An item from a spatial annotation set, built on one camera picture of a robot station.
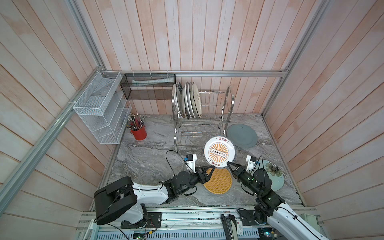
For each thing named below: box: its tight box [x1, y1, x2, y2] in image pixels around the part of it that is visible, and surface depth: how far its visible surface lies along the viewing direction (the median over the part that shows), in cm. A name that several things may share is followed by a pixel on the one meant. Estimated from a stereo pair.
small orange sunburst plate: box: [203, 135, 236, 169], surface depth 81 cm
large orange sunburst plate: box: [184, 81, 193, 119], surface depth 71 cm
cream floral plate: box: [192, 81, 202, 118], surface depth 87 cm
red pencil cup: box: [130, 126, 147, 141], surface depth 109 cm
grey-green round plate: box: [226, 123, 258, 149], surface depth 109 cm
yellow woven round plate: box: [203, 168, 232, 195], surface depth 85 cm
